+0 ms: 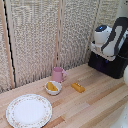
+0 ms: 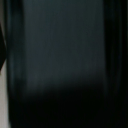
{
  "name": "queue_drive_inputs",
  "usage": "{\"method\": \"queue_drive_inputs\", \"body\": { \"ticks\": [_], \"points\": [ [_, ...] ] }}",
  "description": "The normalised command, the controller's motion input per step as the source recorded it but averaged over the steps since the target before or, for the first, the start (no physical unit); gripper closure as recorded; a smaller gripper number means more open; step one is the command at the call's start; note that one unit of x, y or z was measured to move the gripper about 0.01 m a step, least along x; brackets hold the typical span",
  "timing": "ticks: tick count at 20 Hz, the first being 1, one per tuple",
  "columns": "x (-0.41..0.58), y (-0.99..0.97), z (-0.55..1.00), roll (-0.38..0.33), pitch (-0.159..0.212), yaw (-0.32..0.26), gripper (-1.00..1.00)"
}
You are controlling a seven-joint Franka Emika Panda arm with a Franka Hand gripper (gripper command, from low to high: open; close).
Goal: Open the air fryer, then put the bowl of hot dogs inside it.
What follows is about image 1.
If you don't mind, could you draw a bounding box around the yellow rectangular block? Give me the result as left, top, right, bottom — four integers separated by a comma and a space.
70, 82, 86, 94

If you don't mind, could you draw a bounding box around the black air fryer drawer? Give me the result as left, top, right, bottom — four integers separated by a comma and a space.
87, 50, 118, 78

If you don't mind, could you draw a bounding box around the pink mug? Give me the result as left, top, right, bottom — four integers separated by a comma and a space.
51, 66, 68, 84

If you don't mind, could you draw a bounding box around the white floral rimmed plate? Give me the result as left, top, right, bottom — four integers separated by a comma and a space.
5, 93, 53, 128

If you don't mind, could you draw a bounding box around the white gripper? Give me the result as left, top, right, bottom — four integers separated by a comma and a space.
90, 42, 117, 62

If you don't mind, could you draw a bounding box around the black air fryer body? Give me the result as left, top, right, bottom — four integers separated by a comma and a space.
99, 28, 128, 80

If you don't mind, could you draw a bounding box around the small white bowl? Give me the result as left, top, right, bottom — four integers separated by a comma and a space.
44, 80, 63, 96

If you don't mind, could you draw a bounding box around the yellow food piece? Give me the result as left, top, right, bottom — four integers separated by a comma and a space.
46, 81, 58, 92

